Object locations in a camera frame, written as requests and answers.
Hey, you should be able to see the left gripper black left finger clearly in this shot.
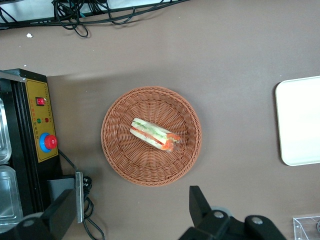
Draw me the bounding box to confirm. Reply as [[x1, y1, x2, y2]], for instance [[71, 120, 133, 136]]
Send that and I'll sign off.
[[14, 189, 77, 240]]

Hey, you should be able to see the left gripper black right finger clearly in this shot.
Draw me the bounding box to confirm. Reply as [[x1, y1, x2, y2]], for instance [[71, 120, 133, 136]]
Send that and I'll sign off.
[[178, 185, 237, 240]]

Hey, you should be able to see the triangle sandwich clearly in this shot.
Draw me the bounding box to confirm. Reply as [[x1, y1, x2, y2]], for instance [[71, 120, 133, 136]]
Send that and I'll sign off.
[[129, 117, 182, 153]]

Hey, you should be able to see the round brown wicker basket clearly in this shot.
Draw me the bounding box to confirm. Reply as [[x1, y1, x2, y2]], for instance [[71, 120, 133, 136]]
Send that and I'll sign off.
[[100, 86, 202, 188]]

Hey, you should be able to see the cream plastic tray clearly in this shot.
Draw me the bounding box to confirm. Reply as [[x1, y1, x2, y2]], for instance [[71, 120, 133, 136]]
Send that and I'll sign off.
[[274, 75, 320, 167]]

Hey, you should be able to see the black power plug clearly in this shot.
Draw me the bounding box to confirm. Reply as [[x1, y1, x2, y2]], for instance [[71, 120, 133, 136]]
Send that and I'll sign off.
[[81, 175, 93, 195]]

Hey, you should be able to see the foil container in machine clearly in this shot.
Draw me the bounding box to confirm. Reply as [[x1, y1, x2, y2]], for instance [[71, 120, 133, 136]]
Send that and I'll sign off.
[[0, 97, 13, 164], [0, 164, 25, 225]]

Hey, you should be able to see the black sealing machine yellow panel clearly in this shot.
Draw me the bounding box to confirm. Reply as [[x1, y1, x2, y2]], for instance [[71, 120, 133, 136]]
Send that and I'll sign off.
[[0, 68, 63, 240]]

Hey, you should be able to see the red emergency stop button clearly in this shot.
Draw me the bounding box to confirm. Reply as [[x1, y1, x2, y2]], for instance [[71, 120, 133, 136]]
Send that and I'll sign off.
[[39, 132, 59, 153]]

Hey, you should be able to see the clear acrylic bottle rack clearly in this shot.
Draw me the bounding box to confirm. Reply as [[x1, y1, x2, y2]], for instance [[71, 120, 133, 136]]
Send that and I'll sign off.
[[292, 215, 320, 240]]

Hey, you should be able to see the grey metal machine handle plate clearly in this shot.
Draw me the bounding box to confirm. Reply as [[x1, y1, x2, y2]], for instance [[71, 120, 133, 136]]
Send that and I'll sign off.
[[46, 171, 85, 224]]

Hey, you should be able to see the black machine power cable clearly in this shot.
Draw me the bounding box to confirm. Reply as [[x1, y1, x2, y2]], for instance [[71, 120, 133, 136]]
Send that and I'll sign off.
[[57, 147, 106, 240]]

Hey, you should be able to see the black floor cable bundle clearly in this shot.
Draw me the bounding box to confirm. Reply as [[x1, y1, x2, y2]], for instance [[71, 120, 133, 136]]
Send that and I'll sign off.
[[0, 0, 192, 39]]

